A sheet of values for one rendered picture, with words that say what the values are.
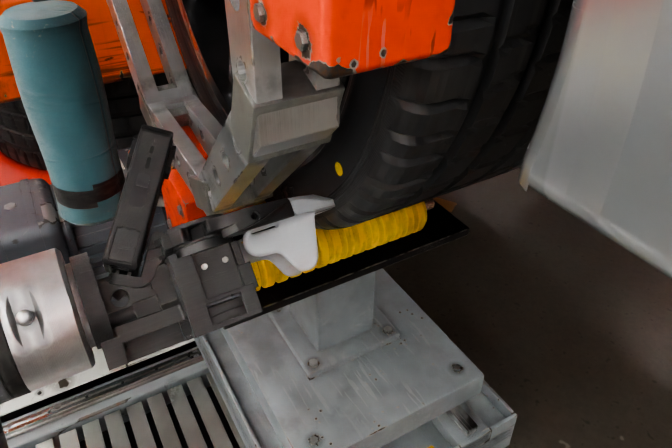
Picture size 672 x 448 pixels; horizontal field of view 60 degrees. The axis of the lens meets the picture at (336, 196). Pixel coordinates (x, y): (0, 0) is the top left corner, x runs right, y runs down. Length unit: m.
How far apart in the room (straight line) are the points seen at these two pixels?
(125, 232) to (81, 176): 0.32
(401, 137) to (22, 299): 0.27
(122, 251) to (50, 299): 0.06
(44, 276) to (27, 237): 0.54
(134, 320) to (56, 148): 0.34
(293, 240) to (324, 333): 0.43
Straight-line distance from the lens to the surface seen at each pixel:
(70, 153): 0.74
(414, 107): 0.38
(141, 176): 0.46
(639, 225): 0.29
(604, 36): 0.28
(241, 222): 0.43
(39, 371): 0.44
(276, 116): 0.37
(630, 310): 1.45
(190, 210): 0.64
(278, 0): 0.30
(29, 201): 1.03
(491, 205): 1.66
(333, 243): 0.64
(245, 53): 0.36
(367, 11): 0.27
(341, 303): 0.86
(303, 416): 0.85
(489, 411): 0.98
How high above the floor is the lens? 0.92
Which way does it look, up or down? 34 degrees down
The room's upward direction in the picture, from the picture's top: straight up
